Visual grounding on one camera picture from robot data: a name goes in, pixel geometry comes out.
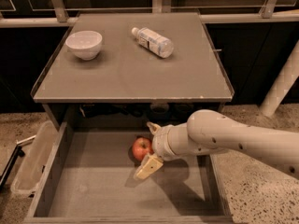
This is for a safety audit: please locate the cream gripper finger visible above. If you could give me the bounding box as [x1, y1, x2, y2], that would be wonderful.
[134, 154, 164, 180]
[147, 121, 161, 135]

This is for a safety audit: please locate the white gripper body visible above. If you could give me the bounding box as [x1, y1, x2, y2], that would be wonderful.
[152, 123, 224, 161]

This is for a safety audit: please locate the red apple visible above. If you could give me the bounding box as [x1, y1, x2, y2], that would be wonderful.
[132, 137, 153, 161]

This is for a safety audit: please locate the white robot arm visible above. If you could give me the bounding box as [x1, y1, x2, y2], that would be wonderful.
[135, 109, 299, 179]

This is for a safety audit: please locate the grey cabinet counter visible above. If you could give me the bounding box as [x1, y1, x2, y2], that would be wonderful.
[32, 13, 234, 126]

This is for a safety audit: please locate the open grey top drawer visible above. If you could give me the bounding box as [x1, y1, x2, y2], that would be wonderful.
[24, 123, 234, 224]

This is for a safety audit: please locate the clear plastic water bottle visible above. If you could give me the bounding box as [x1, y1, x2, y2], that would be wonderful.
[132, 27, 174, 59]

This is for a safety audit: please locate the white ceramic bowl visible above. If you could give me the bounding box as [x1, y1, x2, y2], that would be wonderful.
[65, 31, 103, 61]

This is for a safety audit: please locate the clear plastic bin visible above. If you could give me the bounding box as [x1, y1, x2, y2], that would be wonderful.
[10, 120, 58, 196]

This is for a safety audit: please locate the black metal stand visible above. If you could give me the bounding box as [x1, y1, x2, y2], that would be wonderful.
[0, 135, 36, 190]

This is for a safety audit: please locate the metal railing frame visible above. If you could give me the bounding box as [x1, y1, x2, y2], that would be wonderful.
[0, 0, 299, 28]

